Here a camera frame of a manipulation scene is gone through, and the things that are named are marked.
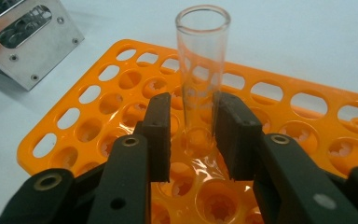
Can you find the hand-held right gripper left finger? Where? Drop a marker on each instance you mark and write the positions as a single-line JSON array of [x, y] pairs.
[[158, 140]]

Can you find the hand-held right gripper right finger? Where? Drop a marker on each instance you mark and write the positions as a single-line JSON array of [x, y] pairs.
[[239, 143]]

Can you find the clear glass test tube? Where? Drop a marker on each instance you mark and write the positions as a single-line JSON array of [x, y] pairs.
[[202, 46]]

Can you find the orange plastic test tube rack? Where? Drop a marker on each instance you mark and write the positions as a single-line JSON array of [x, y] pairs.
[[332, 93]]

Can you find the silver metal test tube rack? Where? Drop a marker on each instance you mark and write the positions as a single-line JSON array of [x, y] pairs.
[[43, 46]]

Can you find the white board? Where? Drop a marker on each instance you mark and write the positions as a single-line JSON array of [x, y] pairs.
[[292, 37]]

